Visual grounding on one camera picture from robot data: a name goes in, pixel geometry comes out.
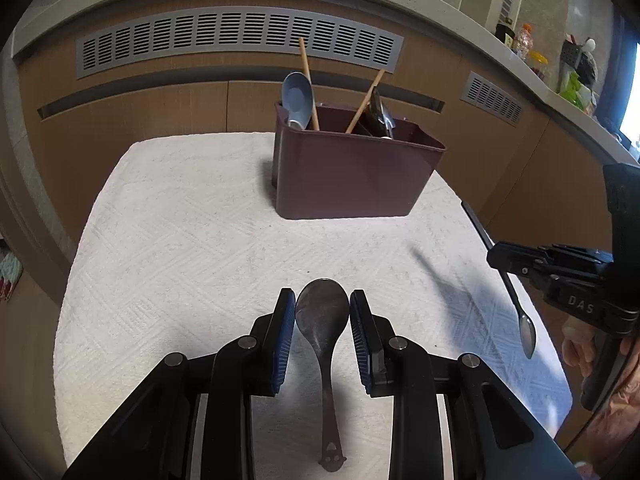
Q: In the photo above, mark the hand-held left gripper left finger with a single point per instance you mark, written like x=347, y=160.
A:
x=285, y=340

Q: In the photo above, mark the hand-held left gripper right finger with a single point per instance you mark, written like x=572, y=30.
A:
x=361, y=340

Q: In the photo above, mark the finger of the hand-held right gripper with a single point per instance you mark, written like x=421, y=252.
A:
x=515, y=259

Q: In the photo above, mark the grey metal spoon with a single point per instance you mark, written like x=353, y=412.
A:
x=322, y=310

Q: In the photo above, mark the maroon plastic utensil holder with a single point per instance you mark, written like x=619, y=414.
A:
x=350, y=175

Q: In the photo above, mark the dark wooden spoon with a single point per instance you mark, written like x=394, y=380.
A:
x=375, y=110

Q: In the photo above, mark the wooden chopstick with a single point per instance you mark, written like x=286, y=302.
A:
x=306, y=72
x=367, y=97

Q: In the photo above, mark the person's right hand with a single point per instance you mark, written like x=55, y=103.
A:
x=575, y=347

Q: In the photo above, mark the white textured towel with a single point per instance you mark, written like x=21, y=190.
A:
x=175, y=235

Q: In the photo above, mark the small grey vent grille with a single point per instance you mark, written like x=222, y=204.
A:
x=492, y=96

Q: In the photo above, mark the green packet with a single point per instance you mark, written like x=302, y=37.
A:
x=571, y=86

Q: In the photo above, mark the blue plastic spoon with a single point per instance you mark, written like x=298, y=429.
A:
x=297, y=97

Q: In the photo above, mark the wooden cabinet front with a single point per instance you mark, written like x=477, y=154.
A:
x=150, y=115

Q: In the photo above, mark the patterned cloth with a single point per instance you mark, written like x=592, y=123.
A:
x=10, y=275

